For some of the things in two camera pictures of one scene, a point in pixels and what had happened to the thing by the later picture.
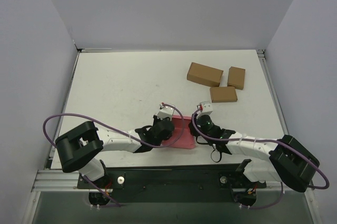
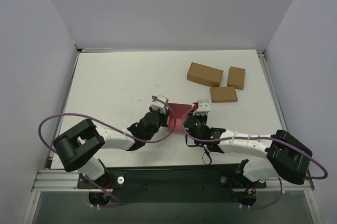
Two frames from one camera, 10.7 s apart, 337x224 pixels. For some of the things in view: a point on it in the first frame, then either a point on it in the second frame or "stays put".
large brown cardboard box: [204, 75] stays put
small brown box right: [236, 77] stays put
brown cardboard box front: [223, 94] stays put
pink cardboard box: [187, 140] → [179, 110]
